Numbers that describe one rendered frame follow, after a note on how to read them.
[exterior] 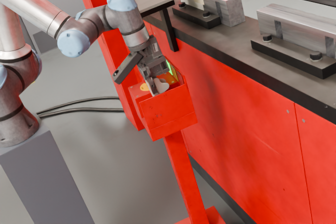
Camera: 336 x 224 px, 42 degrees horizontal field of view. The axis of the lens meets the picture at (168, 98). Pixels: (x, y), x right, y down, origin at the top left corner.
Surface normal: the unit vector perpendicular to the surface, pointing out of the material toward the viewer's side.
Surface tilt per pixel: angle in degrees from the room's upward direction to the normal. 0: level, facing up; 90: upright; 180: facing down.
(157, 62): 90
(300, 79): 0
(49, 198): 90
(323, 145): 90
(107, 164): 0
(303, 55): 0
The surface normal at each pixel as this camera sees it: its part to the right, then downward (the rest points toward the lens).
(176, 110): 0.30, 0.39
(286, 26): -0.88, 0.41
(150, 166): -0.26, -0.84
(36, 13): -0.03, 0.22
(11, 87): 0.93, -0.10
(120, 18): -0.25, 0.57
